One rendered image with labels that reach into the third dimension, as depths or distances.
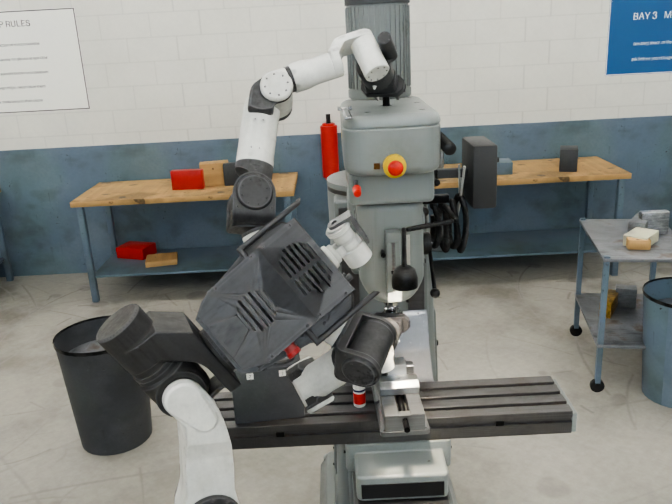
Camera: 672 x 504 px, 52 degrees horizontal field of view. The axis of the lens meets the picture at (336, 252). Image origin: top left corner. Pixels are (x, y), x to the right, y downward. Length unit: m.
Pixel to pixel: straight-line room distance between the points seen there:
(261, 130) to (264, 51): 4.58
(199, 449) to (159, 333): 0.30
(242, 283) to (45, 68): 5.36
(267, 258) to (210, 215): 5.08
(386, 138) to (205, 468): 0.92
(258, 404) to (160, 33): 4.59
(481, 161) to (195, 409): 1.23
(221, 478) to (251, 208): 0.64
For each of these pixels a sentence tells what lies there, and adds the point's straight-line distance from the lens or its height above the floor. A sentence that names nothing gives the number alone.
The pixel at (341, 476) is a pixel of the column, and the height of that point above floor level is 0.36.
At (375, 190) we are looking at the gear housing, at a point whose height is 1.67.
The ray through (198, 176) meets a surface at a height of 0.99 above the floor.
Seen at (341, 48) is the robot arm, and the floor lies 2.06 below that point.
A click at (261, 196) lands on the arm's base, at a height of 1.76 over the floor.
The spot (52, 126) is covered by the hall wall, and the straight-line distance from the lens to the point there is 6.71.
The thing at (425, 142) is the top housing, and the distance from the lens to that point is 1.80.
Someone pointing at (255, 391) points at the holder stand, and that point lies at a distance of 2.19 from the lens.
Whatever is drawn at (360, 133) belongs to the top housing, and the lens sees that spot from 1.79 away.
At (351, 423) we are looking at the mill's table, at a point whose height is 0.93.
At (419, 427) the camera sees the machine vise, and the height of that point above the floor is 0.96.
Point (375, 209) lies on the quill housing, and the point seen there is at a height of 1.61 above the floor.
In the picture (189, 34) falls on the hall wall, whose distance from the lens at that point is 6.30.
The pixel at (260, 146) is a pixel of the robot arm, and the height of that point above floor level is 1.85.
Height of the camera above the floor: 2.11
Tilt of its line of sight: 18 degrees down
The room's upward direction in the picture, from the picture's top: 3 degrees counter-clockwise
